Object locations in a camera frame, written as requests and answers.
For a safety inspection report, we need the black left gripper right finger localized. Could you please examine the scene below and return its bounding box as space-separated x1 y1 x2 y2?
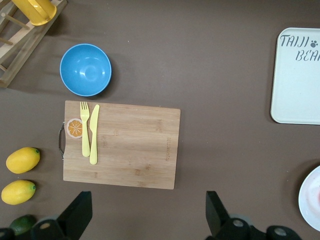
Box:
205 190 302 240

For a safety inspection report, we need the blue bowl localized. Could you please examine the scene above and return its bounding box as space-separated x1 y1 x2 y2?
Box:
59 43 113 97

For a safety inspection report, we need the cream bear print tray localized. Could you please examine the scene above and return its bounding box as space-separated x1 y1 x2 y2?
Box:
270 27 320 125

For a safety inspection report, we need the green avocado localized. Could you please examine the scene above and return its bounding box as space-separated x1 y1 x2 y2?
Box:
9 214 38 236

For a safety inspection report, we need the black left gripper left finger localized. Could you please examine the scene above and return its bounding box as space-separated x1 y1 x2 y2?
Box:
0 191 93 240

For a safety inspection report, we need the yellow mug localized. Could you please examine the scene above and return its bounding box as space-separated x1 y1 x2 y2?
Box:
11 0 58 26

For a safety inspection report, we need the yellow plastic fork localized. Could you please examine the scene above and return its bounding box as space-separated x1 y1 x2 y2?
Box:
79 101 91 158

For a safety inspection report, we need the wooden mug rack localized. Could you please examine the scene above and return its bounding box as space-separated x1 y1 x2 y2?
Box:
0 0 68 89

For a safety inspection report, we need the yellow lemon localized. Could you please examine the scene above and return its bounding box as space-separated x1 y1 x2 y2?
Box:
5 146 41 175
0 179 37 206

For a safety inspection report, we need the bamboo cutting board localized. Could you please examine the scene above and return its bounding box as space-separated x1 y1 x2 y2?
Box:
58 100 182 190

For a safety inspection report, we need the yellow plastic knife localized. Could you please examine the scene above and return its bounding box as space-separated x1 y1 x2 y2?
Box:
89 104 101 166

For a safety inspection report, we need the orange slice toy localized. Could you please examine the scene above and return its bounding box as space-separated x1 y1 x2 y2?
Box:
65 117 84 139

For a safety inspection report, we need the white round plate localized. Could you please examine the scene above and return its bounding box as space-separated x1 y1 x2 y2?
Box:
298 164 320 232

